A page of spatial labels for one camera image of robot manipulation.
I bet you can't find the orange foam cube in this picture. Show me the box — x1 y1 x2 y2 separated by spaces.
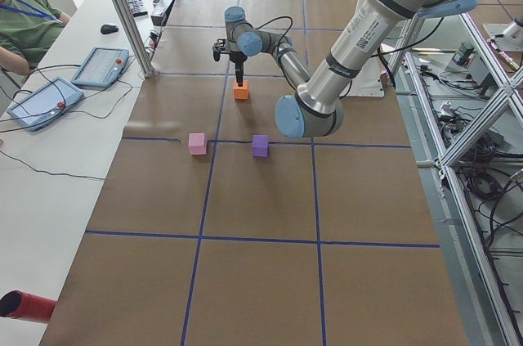
233 80 250 101

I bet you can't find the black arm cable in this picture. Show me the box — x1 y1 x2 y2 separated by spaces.
253 16 295 43

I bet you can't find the purple foam cube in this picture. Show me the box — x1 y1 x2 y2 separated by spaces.
252 134 269 158

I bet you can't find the black computer mouse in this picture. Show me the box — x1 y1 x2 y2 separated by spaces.
100 24 118 35

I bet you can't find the person in green shirt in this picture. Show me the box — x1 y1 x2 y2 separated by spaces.
1 0 71 76

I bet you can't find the far teach pendant tablet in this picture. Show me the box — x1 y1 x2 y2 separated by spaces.
71 47 129 88

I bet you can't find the near teach pendant tablet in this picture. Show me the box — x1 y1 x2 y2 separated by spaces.
7 77 84 131

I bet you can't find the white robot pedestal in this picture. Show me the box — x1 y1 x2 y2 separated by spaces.
325 0 390 97

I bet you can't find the pink foam cube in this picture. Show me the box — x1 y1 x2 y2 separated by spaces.
188 133 208 155

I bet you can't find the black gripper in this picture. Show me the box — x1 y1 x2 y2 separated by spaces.
229 52 247 86

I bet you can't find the teach pendant tablet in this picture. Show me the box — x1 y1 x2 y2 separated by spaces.
71 47 129 88
7 77 84 131

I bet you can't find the aluminium side frame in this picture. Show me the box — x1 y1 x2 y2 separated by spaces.
384 3 522 345

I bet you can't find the red cylinder tube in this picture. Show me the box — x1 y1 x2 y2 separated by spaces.
1 290 56 324

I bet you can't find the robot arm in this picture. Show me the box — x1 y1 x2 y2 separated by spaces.
212 0 479 139

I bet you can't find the aluminium frame post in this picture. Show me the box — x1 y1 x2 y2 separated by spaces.
111 0 154 78

